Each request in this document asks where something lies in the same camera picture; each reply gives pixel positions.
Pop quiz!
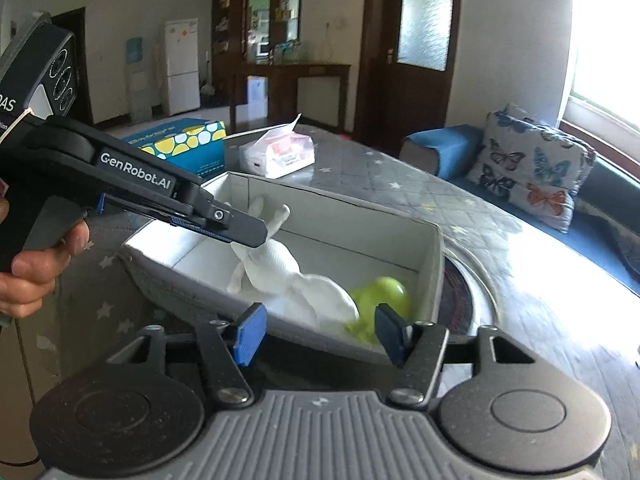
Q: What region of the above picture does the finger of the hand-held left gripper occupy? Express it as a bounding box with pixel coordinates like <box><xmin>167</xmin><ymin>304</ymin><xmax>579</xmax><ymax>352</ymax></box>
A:
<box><xmin>100</xmin><ymin>184</ymin><xmax>269</xmax><ymax>250</ymax></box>

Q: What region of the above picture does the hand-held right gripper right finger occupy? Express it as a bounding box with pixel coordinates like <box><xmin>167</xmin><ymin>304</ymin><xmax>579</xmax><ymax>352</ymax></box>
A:
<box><xmin>375</xmin><ymin>304</ymin><xmax>538</xmax><ymax>411</ymax></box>

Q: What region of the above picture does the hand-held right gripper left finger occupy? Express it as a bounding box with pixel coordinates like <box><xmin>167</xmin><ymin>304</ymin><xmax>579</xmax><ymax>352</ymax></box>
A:
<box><xmin>107</xmin><ymin>302</ymin><xmax>268</xmax><ymax>408</ymax></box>

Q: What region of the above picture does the green plastic toy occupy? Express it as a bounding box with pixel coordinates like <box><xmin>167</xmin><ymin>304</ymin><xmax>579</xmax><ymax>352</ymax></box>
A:
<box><xmin>345</xmin><ymin>276</ymin><xmax>412</xmax><ymax>346</ymax></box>

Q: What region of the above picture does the white plush rabbit toy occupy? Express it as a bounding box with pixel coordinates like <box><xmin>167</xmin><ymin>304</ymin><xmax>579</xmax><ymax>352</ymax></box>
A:
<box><xmin>226</xmin><ymin>196</ymin><xmax>361</xmax><ymax>333</ymax></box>

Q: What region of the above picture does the white cardboard storage box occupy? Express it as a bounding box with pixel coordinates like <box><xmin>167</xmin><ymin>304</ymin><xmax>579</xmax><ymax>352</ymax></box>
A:
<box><xmin>121</xmin><ymin>170</ymin><xmax>447</xmax><ymax>367</ymax></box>

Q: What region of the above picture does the grey star-print desktop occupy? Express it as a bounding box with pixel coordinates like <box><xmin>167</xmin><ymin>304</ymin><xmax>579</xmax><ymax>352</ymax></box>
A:
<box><xmin>0</xmin><ymin>124</ymin><xmax>640</xmax><ymax>480</ymax></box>

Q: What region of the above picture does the person's left hand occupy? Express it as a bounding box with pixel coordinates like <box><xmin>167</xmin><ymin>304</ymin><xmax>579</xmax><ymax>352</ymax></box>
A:
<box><xmin>0</xmin><ymin>220</ymin><xmax>91</xmax><ymax>319</ymax></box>

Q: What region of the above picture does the dark round table inset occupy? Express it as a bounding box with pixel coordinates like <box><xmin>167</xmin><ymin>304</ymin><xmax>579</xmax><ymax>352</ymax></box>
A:
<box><xmin>440</xmin><ymin>255</ymin><xmax>502</xmax><ymax>343</ymax></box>

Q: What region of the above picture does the blue dotted tissue box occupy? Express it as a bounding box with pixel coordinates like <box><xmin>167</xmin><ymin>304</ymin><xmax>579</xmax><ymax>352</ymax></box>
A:
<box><xmin>121</xmin><ymin>118</ymin><xmax>227</xmax><ymax>177</ymax></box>

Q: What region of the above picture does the white tissue pack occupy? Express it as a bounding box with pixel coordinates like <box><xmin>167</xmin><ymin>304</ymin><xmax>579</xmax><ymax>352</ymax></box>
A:
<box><xmin>237</xmin><ymin>112</ymin><xmax>317</xmax><ymax>180</ymax></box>

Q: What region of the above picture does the water dispenser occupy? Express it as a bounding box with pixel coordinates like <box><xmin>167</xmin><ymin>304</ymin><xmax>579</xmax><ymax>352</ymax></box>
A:
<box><xmin>124</xmin><ymin>37</ymin><xmax>154</xmax><ymax>122</ymax></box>

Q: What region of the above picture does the white mop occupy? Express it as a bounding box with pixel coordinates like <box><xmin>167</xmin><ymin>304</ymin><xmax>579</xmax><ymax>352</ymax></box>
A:
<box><xmin>200</xmin><ymin>50</ymin><xmax>219</xmax><ymax>97</ymax></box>

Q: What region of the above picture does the white refrigerator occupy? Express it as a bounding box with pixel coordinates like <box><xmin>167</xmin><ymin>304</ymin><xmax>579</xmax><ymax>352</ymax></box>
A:
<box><xmin>160</xmin><ymin>18</ymin><xmax>202</xmax><ymax>117</ymax></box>

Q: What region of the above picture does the wooden console table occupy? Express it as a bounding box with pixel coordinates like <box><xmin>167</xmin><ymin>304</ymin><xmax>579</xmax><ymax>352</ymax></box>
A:
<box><xmin>229</xmin><ymin>62</ymin><xmax>352</xmax><ymax>132</ymax></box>

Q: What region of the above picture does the blue bolster cushion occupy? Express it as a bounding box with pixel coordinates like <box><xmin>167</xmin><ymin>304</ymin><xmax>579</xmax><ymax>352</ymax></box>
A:
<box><xmin>399</xmin><ymin>124</ymin><xmax>485</xmax><ymax>181</ymax></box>

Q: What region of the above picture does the wooden display cabinet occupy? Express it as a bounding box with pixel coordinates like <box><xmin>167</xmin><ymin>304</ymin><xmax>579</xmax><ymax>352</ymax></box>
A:
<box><xmin>210</xmin><ymin>0</ymin><xmax>306</xmax><ymax>111</ymax></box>

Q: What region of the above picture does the butterfly print pillow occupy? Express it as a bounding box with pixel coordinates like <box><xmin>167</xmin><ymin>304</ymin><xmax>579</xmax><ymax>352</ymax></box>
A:
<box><xmin>466</xmin><ymin>104</ymin><xmax>597</xmax><ymax>234</ymax></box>

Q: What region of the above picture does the wooden door with frosted glass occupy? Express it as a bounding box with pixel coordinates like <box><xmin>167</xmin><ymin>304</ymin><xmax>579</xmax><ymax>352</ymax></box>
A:
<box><xmin>354</xmin><ymin>0</ymin><xmax>464</xmax><ymax>142</ymax></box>

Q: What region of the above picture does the blue sofa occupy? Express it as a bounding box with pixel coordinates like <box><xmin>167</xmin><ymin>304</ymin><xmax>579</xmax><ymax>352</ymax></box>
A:
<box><xmin>399</xmin><ymin>124</ymin><xmax>640</xmax><ymax>307</ymax></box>

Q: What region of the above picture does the window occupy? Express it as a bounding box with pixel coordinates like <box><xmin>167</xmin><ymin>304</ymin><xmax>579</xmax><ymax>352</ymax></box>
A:
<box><xmin>559</xmin><ymin>0</ymin><xmax>640</xmax><ymax>141</ymax></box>

